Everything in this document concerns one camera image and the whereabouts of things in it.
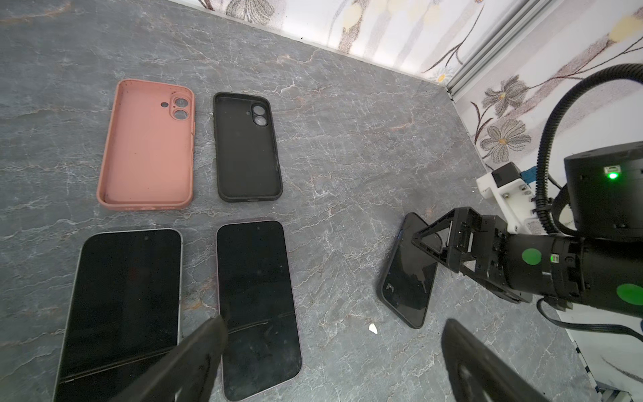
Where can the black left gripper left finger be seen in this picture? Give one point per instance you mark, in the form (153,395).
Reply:
(187,372)

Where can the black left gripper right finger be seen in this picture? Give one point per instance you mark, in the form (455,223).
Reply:
(477,374)

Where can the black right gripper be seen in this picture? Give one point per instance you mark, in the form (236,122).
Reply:
(473,245)

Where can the phone with black screen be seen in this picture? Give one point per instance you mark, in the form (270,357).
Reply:
(124,312)

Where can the black phone case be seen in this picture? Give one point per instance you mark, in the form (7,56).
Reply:
(247,161)

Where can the pink phone case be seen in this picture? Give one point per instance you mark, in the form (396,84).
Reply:
(148,161)

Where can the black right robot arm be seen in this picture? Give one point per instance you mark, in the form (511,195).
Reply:
(591,250)

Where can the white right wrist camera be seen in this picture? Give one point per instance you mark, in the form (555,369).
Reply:
(514,196)

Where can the aluminium corner frame post right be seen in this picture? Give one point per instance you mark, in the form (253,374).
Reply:
(503,33)

